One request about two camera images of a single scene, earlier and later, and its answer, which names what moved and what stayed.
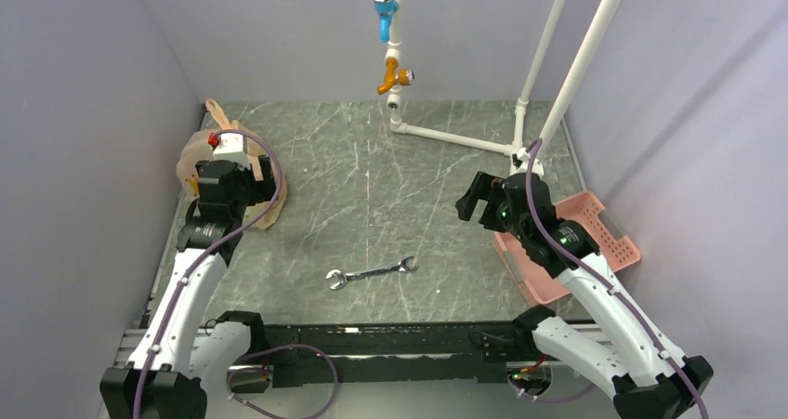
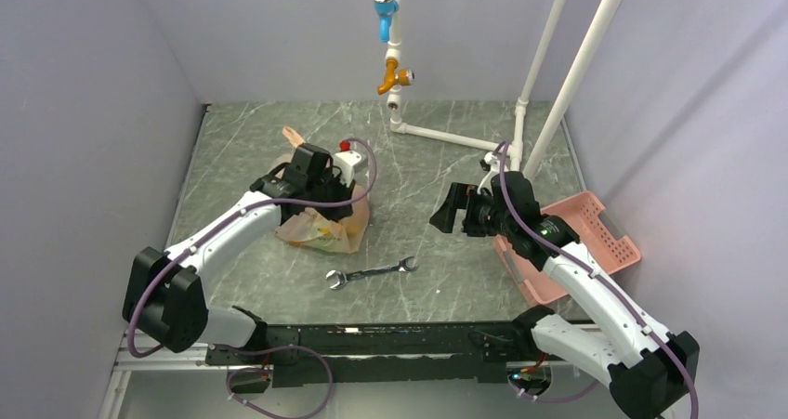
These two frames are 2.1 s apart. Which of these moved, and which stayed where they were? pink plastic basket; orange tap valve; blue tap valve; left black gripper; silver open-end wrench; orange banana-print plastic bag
Moved: orange banana-print plastic bag; left black gripper
Stayed: silver open-end wrench; blue tap valve; pink plastic basket; orange tap valve
